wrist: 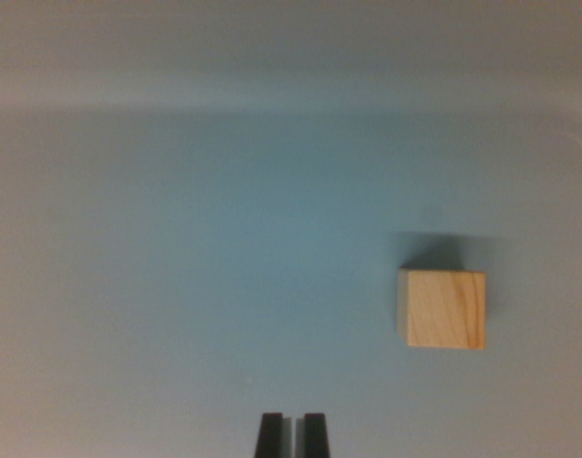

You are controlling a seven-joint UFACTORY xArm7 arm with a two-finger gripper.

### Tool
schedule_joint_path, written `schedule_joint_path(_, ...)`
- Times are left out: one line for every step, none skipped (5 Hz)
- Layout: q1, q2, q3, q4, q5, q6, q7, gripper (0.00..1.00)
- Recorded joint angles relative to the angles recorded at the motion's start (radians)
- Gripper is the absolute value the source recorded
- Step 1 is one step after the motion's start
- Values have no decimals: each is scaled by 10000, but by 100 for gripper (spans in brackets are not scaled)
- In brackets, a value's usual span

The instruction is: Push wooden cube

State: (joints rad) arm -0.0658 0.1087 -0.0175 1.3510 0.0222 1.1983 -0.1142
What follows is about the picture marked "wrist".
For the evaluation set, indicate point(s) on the light wooden cube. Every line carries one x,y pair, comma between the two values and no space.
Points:
443,310

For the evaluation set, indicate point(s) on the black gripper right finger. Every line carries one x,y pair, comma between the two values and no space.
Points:
315,436

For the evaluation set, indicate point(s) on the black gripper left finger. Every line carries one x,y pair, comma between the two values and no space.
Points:
272,436

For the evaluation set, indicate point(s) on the light blue plastic bin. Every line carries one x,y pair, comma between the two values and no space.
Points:
200,214

